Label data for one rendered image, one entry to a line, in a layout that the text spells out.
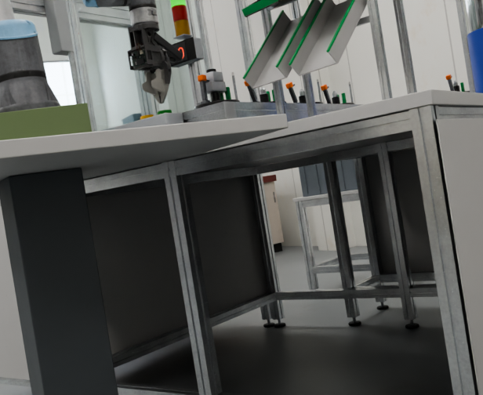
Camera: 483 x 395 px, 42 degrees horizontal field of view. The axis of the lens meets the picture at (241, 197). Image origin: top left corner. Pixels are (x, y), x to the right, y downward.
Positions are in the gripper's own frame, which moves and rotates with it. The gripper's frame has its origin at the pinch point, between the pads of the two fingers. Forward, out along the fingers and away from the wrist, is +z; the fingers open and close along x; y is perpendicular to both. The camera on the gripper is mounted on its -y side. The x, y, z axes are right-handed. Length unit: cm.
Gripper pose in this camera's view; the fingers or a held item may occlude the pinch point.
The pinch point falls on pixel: (162, 99)
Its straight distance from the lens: 179.0
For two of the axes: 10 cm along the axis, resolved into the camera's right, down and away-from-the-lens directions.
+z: 1.6, 9.9, 0.1
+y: -6.1, 1.1, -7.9
